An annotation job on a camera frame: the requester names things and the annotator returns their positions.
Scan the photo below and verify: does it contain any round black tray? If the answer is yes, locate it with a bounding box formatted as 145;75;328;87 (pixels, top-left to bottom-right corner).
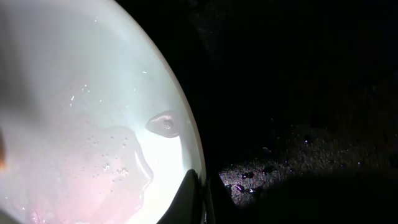
121;1;397;223

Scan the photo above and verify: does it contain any light blue plate top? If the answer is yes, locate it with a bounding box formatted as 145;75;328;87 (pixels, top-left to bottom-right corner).
1;0;206;223

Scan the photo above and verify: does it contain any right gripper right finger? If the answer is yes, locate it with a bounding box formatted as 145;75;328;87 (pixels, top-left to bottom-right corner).
205;174;241;224

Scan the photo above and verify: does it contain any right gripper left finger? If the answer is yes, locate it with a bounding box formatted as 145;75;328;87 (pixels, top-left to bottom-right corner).
157;169;203;224

